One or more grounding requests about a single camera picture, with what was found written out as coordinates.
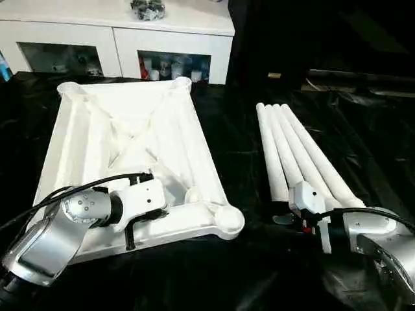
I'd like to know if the black plastic mat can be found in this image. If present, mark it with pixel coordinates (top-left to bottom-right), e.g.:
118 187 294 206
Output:
0 71 415 311

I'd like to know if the black backdrop cloth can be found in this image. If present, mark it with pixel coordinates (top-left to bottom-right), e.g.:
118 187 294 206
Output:
233 0 415 75

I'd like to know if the white sideboard cabinet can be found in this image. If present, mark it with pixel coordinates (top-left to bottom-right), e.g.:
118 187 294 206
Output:
0 0 236 86

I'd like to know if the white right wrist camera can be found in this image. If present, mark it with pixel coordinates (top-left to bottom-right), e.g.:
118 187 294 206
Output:
287 180 337 255

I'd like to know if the blue printed panel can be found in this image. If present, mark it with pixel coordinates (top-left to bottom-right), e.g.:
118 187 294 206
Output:
0 50 14 84

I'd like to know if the clear bag of dark parts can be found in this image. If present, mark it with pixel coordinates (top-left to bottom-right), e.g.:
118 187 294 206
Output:
129 0 167 22

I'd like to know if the white plastic table top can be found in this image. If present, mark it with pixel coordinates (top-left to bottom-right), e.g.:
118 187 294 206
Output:
33 77 246 265

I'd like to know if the white plastic table leg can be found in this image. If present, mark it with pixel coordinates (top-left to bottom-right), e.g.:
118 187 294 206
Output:
280 102 367 210
271 102 341 210
255 102 290 202
264 102 312 195

